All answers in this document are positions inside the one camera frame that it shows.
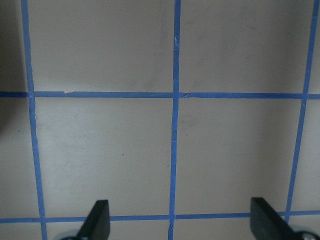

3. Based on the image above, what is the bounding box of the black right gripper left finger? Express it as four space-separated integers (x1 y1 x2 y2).
76 200 111 240

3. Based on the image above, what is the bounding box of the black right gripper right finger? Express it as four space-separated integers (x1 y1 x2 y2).
250 197 298 240

